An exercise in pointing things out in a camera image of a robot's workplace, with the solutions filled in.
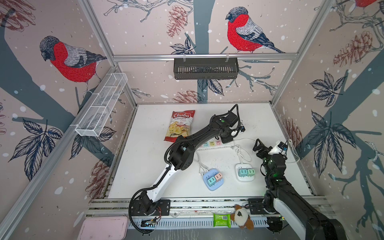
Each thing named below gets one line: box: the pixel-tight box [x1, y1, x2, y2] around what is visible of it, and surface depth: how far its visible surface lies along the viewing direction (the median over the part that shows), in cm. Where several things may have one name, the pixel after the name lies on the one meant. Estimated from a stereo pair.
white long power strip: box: [198, 140, 236, 151], surface depth 95 cm
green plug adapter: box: [246, 169, 256, 177], surface depth 80 cm
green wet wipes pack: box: [213, 213, 232, 228], surface depth 71 cm
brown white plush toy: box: [230, 204, 254, 230], surface depth 70 cm
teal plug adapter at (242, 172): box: [238, 168, 248, 178], surface depth 80 cm
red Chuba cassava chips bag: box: [164, 110, 195, 143], surface depth 105 cm
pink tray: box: [77, 216, 129, 240], surface depth 68 cm
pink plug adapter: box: [214, 172, 223, 183], surface depth 79 cm
